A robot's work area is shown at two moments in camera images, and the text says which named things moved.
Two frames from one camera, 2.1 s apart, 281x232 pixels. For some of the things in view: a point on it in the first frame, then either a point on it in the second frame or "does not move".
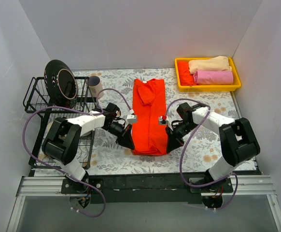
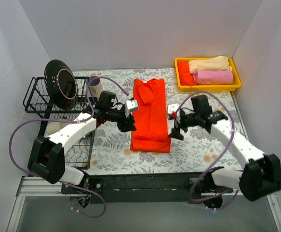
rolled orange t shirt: (186, 78) does not move
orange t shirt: (148, 137) does not move
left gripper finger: (121, 141) -> (123, 127)
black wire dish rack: (38, 101) does not move
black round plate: (62, 82) does not move
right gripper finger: (173, 141) -> (175, 133)
